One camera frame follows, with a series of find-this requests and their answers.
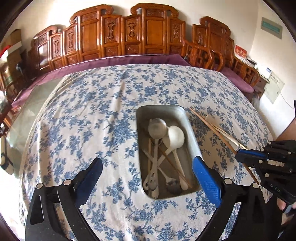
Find beige box with black band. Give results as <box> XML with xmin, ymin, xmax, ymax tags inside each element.
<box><xmin>1</xmin><ymin>136</ymin><xmax>14</xmax><ymax>175</ymax></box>

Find purple sofa cushion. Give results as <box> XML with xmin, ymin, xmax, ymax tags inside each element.
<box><xmin>12</xmin><ymin>54</ymin><xmax>189</xmax><ymax>108</ymax></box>

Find cream plastic fork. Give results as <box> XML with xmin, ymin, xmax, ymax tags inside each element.
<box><xmin>203</xmin><ymin>119</ymin><xmax>248</xmax><ymax>153</ymax></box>

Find rectangular metal tray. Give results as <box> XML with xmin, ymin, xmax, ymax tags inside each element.
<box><xmin>136</xmin><ymin>105</ymin><xmax>201</xmax><ymax>199</ymax></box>

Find person's right hand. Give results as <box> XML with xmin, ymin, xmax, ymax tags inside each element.
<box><xmin>276</xmin><ymin>198</ymin><xmax>296</xmax><ymax>212</ymax></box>

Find wall electrical panel box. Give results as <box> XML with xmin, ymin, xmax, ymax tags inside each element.
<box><xmin>260</xmin><ymin>17</ymin><xmax>282</xmax><ymax>39</ymax></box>

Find stacked cardboard boxes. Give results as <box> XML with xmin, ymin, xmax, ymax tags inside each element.
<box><xmin>1</xmin><ymin>29</ymin><xmax>22</xmax><ymax>90</ymax></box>

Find stainless steel fork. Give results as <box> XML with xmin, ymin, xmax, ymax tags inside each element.
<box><xmin>148</xmin><ymin>138</ymin><xmax>159</xmax><ymax>199</ymax></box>

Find purple armchair cushion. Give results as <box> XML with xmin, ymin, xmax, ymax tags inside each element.
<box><xmin>221</xmin><ymin>67</ymin><xmax>254</xmax><ymax>93</ymax></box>

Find carved wooden armchair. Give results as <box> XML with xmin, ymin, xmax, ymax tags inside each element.
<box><xmin>184</xmin><ymin>16</ymin><xmax>234</xmax><ymax>72</ymax></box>

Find red gift box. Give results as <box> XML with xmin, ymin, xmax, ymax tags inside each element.
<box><xmin>234</xmin><ymin>45</ymin><xmax>247</xmax><ymax>59</ymax></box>

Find blue floral tablecloth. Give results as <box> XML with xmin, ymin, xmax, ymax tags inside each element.
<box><xmin>20</xmin><ymin>64</ymin><xmax>273</xmax><ymax>240</ymax></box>

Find metal spoon with cutout handle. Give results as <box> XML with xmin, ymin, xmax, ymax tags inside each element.
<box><xmin>143</xmin><ymin>118</ymin><xmax>167</xmax><ymax>191</ymax></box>

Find brown wooden chopstick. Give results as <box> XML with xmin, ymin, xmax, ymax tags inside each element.
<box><xmin>189</xmin><ymin>108</ymin><xmax>259</xmax><ymax>184</ymax></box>
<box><xmin>158</xmin><ymin>146</ymin><xmax>193</xmax><ymax>188</ymax></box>

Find white wall panel cover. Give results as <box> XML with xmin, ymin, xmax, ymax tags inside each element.
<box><xmin>264</xmin><ymin>72</ymin><xmax>285</xmax><ymax>104</ymax></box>

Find wooden side table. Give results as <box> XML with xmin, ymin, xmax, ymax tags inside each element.
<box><xmin>231</xmin><ymin>56</ymin><xmax>269</xmax><ymax>99</ymax></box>

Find carved wooden sofa bench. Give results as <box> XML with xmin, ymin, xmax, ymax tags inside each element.
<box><xmin>11</xmin><ymin>3</ymin><xmax>215</xmax><ymax>107</ymax></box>

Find white ceramic soup spoon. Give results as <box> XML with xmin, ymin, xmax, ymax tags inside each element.
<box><xmin>163</xmin><ymin>126</ymin><xmax>185</xmax><ymax>177</ymax></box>

